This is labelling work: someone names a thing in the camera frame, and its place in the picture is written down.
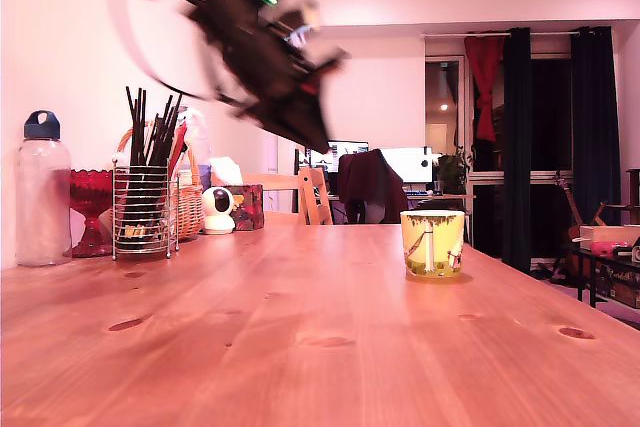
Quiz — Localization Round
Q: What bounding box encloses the yellow illustrated cup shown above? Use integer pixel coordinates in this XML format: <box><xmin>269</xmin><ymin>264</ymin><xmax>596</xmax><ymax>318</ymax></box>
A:
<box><xmin>399</xmin><ymin>210</ymin><xmax>466</xmax><ymax>280</ymax></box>

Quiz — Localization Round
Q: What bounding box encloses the computer monitor with windows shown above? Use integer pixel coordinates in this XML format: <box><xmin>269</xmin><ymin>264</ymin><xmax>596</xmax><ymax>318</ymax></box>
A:
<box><xmin>298</xmin><ymin>139</ymin><xmax>370</xmax><ymax>176</ymax></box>

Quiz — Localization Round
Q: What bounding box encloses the light wooden chair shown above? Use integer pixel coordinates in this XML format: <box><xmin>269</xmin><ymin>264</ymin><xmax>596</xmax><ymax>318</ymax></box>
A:
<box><xmin>241</xmin><ymin>172</ymin><xmax>301</xmax><ymax>226</ymax></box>

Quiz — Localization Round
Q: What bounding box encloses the maroon jacket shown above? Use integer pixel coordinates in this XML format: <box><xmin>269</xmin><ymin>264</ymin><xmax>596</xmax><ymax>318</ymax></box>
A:
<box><xmin>337</xmin><ymin>148</ymin><xmax>409</xmax><ymax>225</ymax></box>

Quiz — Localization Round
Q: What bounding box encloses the wooden high chair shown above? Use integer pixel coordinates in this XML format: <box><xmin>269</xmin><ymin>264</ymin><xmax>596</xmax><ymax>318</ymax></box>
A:
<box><xmin>297</xmin><ymin>166</ymin><xmax>335</xmax><ymax>226</ymax></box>

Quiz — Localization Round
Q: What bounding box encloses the white tissue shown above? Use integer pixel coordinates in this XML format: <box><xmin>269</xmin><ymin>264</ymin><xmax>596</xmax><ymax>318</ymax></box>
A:
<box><xmin>209</xmin><ymin>156</ymin><xmax>245</xmax><ymax>186</ymax></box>

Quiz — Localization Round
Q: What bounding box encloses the white plastic bag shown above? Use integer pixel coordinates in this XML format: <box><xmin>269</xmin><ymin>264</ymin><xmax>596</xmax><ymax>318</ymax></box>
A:
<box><xmin>177</xmin><ymin>106</ymin><xmax>214</xmax><ymax>168</ymax></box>

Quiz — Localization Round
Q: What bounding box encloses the bright white computer monitor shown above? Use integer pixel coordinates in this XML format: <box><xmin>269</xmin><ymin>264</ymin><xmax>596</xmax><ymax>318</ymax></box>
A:
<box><xmin>378</xmin><ymin>146</ymin><xmax>434</xmax><ymax>185</ymax></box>

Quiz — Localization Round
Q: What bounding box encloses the floral tissue box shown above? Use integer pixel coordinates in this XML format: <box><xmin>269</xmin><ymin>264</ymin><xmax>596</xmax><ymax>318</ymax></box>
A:
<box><xmin>227</xmin><ymin>183</ymin><xmax>265</xmax><ymax>232</ymax></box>

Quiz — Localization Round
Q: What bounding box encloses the grey office chair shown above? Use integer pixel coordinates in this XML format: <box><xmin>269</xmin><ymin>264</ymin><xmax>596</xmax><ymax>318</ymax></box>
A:
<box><xmin>354</xmin><ymin>196</ymin><xmax>391</xmax><ymax>226</ymax></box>

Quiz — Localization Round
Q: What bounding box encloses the black chopstick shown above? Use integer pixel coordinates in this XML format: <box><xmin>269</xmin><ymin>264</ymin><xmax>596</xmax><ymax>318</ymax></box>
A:
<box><xmin>137</xmin><ymin>88</ymin><xmax>147</xmax><ymax>167</ymax></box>
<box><xmin>149</xmin><ymin>92</ymin><xmax>184</xmax><ymax>167</ymax></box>
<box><xmin>125</xmin><ymin>85</ymin><xmax>137</xmax><ymax>167</ymax></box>

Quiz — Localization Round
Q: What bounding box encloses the green potted plant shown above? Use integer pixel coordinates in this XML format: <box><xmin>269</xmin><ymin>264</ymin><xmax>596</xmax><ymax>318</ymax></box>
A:
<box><xmin>435</xmin><ymin>145</ymin><xmax>474</xmax><ymax>196</ymax></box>

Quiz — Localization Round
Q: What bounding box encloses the tied red curtain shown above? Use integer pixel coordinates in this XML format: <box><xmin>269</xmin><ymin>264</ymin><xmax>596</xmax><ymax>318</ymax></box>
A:
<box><xmin>463</xmin><ymin>35</ymin><xmax>506</xmax><ymax>143</ymax></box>

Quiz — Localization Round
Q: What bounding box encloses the narrow black curtain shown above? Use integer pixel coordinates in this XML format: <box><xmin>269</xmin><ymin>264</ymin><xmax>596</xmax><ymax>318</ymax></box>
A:
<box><xmin>501</xmin><ymin>27</ymin><xmax>533</xmax><ymax>276</ymax></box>

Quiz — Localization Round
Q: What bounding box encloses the acoustic guitar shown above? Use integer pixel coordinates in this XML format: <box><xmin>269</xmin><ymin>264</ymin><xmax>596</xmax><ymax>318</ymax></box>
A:
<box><xmin>553</xmin><ymin>171</ymin><xmax>586</xmax><ymax>278</ymax></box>

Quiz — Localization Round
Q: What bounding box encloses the clear bottle with blue cap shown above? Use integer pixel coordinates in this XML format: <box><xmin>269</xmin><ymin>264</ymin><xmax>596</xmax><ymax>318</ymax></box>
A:
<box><xmin>14</xmin><ymin>109</ymin><xmax>73</xmax><ymax>268</ymax></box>

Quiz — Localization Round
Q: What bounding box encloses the wide black curtain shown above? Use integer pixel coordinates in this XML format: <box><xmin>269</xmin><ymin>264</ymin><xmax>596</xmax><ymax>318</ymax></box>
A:
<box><xmin>569</xmin><ymin>25</ymin><xmax>622</xmax><ymax>228</ymax></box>

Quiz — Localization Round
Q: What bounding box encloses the pale wooden box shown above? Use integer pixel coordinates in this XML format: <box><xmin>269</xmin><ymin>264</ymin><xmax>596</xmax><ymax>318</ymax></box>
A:
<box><xmin>578</xmin><ymin>224</ymin><xmax>640</xmax><ymax>251</ymax></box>

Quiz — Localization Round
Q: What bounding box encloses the pink object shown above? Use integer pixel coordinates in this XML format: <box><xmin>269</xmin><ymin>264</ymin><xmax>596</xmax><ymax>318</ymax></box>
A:
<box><xmin>589</xmin><ymin>240</ymin><xmax>631</xmax><ymax>256</ymax></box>

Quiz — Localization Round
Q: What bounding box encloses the black side table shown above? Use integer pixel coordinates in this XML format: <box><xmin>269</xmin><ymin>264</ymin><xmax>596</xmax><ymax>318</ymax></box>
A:
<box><xmin>569</xmin><ymin>244</ymin><xmax>640</xmax><ymax>308</ymax></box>

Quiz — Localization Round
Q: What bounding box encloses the dark board game box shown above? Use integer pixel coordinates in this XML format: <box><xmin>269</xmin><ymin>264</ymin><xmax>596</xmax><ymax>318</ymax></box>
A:
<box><xmin>597</xmin><ymin>261</ymin><xmax>640</xmax><ymax>309</ymax></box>

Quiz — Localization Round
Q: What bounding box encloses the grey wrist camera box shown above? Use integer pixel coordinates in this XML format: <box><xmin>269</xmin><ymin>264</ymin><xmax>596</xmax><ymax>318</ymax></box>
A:
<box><xmin>277</xmin><ymin>0</ymin><xmax>322</xmax><ymax>46</ymax></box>

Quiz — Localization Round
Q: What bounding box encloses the red utensil handle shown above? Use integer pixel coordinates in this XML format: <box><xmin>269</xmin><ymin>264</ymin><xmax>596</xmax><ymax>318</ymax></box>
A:
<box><xmin>167</xmin><ymin>121</ymin><xmax>189</xmax><ymax>176</ymax></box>

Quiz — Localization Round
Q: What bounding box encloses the small white round camera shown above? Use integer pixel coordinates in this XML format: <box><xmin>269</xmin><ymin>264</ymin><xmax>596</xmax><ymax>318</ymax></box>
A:
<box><xmin>201</xmin><ymin>186</ymin><xmax>236</xmax><ymax>236</ymax></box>

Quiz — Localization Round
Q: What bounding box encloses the wicker basket with handle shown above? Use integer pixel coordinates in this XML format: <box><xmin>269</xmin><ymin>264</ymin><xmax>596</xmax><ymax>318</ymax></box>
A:
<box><xmin>117</xmin><ymin>120</ymin><xmax>206</xmax><ymax>241</ymax></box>

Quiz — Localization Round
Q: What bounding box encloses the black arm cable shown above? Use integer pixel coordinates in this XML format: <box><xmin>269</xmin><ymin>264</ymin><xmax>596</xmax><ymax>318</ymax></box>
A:
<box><xmin>107</xmin><ymin>0</ymin><xmax>241</xmax><ymax>121</ymax></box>

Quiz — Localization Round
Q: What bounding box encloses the metal wire utensil rack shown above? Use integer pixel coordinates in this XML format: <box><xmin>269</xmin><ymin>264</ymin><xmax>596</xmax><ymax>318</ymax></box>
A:
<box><xmin>112</xmin><ymin>156</ymin><xmax>180</xmax><ymax>262</ymax></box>

